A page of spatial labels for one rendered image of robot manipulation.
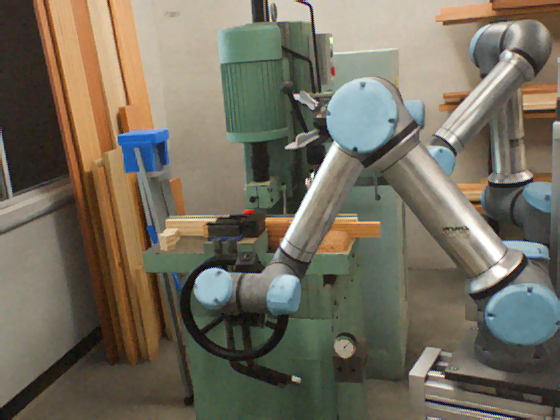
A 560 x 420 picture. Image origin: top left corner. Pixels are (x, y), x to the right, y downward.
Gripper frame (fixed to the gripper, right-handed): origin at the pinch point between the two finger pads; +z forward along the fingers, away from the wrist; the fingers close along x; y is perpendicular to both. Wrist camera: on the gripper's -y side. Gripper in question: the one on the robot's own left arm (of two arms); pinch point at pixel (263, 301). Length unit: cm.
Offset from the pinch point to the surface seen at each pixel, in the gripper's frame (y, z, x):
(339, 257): -15.2, 19.0, 14.1
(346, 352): 9.1, 25.9, 16.6
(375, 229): -26.1, 30.8, 21.7
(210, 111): -148, 217, -115
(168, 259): -12.6, 19.2, -35.4
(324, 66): -79, 32, 2
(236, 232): -18.3, 7.0, -11.3
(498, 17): -172, 162, 60
